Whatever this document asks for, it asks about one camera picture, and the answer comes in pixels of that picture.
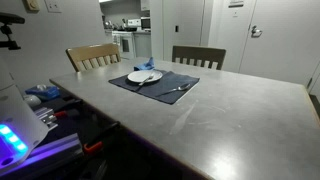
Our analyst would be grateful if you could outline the silver fork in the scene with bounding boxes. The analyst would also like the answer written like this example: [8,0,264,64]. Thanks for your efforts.
[135,73,154,91]

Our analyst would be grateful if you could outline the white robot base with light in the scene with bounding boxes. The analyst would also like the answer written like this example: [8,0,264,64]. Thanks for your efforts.
[0,54,50,176]

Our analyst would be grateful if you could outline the white round plate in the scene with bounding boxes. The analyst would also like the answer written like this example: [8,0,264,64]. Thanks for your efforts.
[127,70,163,83]

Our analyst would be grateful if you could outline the dark blue placemat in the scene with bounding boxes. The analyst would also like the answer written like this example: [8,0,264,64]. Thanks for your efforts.
[110,70,199,104]

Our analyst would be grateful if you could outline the silver spoon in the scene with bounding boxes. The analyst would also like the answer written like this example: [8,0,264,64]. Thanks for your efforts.
[156,83,191,97]

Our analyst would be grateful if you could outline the blue cloth napkin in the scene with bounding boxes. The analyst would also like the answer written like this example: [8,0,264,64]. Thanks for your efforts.
[134,57,155,71]

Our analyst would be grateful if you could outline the white kitchen stove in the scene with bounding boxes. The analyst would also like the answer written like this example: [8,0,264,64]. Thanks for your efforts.
[112,19,137,59]

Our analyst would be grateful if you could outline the dark wooden chair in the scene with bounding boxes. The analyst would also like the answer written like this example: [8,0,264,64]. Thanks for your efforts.
[172,45,226,70]

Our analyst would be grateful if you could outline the microwave on counter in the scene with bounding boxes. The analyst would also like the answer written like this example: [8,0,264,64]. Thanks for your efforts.
[141,17,151,31]

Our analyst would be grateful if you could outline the light wooden chair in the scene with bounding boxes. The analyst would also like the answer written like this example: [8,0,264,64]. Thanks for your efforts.
[65,43,121,72]

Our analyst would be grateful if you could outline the blue box on floor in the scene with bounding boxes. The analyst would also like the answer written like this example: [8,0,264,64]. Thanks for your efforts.
[25,84,60,101]

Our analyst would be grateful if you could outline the beige thermostat dial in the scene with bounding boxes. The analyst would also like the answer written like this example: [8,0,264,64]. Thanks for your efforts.
[23,0,40,12]

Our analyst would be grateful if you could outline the orange handled clamp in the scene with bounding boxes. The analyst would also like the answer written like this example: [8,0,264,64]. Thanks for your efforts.
[82,121,121,155]

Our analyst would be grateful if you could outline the red handled tool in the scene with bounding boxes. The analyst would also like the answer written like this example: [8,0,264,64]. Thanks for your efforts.
[39,98,84,123]

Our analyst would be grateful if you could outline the silver door handle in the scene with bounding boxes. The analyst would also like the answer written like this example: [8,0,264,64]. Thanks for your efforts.
[251,25,262,38]

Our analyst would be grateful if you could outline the black camera on mount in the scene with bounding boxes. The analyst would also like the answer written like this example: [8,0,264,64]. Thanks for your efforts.
[0,12,25,50]

